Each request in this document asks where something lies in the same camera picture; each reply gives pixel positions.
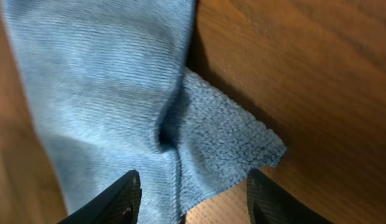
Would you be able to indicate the blue microfiber cloth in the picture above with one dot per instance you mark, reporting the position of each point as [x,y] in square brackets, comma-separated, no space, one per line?
[109,91]

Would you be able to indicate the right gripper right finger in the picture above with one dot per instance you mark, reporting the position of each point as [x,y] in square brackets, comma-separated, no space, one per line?
[268,203]

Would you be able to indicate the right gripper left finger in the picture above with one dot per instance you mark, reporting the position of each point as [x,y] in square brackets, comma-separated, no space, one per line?
[118,204]

